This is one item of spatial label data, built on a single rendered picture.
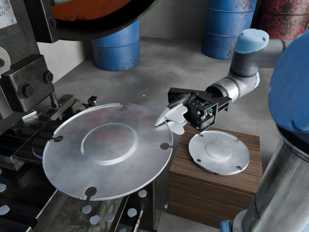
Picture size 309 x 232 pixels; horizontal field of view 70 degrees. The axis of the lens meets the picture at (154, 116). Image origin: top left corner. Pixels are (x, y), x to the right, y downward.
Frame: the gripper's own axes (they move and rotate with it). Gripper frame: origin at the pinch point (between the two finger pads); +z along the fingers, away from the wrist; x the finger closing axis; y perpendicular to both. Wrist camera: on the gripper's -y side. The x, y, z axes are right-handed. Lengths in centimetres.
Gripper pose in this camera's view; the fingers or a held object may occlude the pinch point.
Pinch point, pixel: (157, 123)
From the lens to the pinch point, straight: 55.8
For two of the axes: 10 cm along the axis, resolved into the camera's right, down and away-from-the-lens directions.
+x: 0.7, 7.7, 6.3
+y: 6.1, 4.7, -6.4
